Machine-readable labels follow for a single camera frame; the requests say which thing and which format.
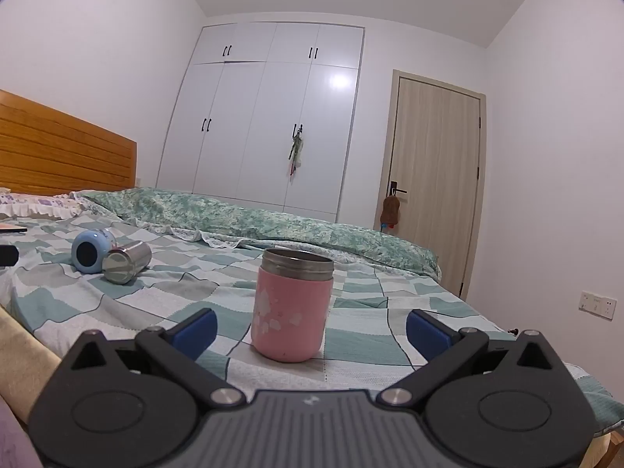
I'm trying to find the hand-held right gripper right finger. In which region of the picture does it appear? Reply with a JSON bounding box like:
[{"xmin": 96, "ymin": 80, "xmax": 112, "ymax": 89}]
[{"xmin": 380, "ymin": 308, "xmax": 567, "ymax": 407}]

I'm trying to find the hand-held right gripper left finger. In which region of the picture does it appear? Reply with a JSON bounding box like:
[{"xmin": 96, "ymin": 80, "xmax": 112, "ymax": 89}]
[{"xmin": 61, "ymin": 308, "xmax": 245, "ymax": 407}]

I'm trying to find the blue cup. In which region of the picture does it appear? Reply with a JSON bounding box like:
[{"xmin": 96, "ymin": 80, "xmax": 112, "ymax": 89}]
[{"xmin": 71, "ymin": 228, "xmax": 118, "ymax": 271}]

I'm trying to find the steel cup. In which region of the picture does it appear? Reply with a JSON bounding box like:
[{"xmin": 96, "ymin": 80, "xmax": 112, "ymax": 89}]
[{"xmin": 102, "ymin": 241, "xmax": 152, "ymax": 285}]

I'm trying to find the pink cup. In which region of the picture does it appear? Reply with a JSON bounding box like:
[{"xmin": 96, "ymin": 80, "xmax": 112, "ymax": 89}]
[{"xmin": 250, "ymin": 248, "xmax": 335, "ymax": 363}]

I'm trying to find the floral pillow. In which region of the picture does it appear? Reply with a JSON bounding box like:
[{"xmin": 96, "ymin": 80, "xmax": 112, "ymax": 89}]
[{"xmin": 0, "ymin": 188, "xmax": 93, "ymax": 220}]

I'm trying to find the beige mattress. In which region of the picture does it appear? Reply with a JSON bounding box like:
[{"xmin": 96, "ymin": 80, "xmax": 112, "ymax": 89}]
[{"xmin": 0, "ymin": 307, "xmax": 65, "ymax": 425}]

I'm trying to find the wooden headboard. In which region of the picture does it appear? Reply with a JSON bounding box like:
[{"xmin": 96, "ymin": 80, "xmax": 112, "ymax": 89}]
[{"xmin": 0, "ymin": 89, "xmax": 138, "ymax": 196}]

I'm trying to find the green floral quilt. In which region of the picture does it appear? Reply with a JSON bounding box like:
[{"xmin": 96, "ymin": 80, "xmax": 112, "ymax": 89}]
[{"xmin": 80, "ymin": 186, "xmax": 442, "ymax": 276}]

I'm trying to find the wooden door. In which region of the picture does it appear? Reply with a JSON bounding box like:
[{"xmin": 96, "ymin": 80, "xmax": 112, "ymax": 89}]
[{"xmin": 375, "ymin": 69, "xmax": 487, "ymax": 303}]

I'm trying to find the purple cloth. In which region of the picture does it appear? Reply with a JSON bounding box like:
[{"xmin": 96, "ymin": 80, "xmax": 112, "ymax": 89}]
[{"xmin": 0, "ymin": 392, "xmax": 47, "ymax": 468}]

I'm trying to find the hanging wardrobe ornament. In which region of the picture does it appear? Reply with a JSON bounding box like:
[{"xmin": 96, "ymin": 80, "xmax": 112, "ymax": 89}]
[{"xmin": 287, "ymin": 124, "xmax": 305, "ymax": 176}]

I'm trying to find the white wardrobe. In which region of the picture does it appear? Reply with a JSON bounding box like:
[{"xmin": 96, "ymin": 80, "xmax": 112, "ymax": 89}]
[{"xmin": 157, "ymin": 22, "xmax": 365, "ymax": 225}]

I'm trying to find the brown bag on door handle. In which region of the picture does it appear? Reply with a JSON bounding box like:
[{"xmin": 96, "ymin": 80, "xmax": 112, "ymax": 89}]
[{"xmin": 380, "ymin": 194, "xmax": 401, "ymax": 231}]

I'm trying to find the white wall socket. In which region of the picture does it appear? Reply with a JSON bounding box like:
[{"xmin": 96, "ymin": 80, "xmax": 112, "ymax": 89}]
[{"xmin": 578, "ymin": 291, "xmax": 616, "ymax": 321}]

